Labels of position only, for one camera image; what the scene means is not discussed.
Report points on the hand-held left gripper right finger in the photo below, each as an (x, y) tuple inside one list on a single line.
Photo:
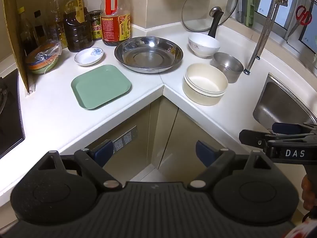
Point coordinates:
[(203, 153)]

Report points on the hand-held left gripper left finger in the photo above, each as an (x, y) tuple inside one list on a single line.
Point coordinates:
[(103, 151)]

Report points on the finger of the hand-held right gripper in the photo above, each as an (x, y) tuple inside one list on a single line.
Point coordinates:
[(250, 136), (288, 128)]

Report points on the cream plastic bowl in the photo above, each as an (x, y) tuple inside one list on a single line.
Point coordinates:
[(205, 78), (200, 100)]

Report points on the green square plate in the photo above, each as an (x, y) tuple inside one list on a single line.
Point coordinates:
[(100, 86)]

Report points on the small steel pot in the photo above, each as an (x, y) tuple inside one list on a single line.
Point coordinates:
[(229, 67)]

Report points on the small white flowered saucer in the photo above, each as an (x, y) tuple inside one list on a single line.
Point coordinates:
[(88, 57)]

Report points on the large steel basin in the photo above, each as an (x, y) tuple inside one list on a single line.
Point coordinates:
[(148, 54)]

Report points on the bagged stack of colourful plates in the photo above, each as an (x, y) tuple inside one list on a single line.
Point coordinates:
[(43, 59)]

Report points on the person's right hand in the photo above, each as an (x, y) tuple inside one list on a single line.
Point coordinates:
[(310, 193)]

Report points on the silver cabinet vent grille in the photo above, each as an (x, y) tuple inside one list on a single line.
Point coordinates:
[(123, 137)]

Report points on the steel sink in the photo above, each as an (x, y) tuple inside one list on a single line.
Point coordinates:
[(279, 104)]

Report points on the metal rack legs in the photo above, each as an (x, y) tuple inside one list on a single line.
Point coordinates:
[(262, 37)]

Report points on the black gas stove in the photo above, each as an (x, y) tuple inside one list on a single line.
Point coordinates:
[(10, 119)]

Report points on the white ceramic flowered bowl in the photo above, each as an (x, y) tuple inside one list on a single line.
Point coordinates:
[(203, 45)]

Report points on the window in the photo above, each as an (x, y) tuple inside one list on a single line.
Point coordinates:
[(289, 17)]

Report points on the red scissors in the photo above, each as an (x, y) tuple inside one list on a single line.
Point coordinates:
[(303, 14)]

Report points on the large dark oil bottle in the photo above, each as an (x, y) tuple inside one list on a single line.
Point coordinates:
[(78, 29)]

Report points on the green-lidded sauce jar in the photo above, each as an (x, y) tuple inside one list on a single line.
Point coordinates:
[(96, 26)]

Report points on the green plastic board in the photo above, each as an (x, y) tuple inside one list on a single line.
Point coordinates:
[(250, 5)]

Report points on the grey board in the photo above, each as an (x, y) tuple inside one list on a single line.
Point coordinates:
[(240, 2)]

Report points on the black-capped bottle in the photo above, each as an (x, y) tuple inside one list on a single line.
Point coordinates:
[(40, 29)]

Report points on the brown cardboard panel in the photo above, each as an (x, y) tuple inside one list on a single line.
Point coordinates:
[(14, 29)]

